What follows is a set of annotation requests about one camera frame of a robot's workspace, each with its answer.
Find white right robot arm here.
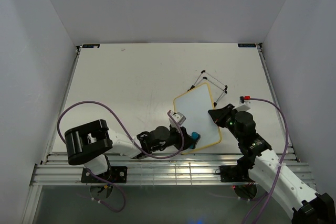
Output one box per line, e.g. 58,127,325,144
208,104,335,223

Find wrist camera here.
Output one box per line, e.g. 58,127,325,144
235,95,250,112
167,110,186,128

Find blue whiteboard eraser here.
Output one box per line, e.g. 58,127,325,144
190,132,201,149

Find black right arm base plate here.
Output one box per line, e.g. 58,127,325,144
219,165,252,183

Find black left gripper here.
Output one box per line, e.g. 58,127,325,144
151,124,197,153

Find blue label sticker right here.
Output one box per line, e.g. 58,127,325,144
237,43,256,48

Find aluminium frame rails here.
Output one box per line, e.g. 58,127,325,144
22,42,328,224

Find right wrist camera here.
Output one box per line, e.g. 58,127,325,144
235,95,250,112

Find blue label sticker left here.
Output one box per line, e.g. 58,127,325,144
82,44,100,49

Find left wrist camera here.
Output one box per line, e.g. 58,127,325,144
167,110,186,128

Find blue label sticker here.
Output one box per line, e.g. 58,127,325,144
237,43,256,48
82,44,100,49

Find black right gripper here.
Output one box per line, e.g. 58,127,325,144
207,103,242,142

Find wire whiteboard stand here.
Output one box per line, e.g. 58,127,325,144
188,70,228,107

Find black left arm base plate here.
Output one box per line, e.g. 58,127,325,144
80,166,128,184

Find yellow framed small whiteboard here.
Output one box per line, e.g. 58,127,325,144
173,83,222,154

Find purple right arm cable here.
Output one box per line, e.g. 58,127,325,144
209,97,289,224

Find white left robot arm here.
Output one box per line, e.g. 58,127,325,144
65,119,201,182

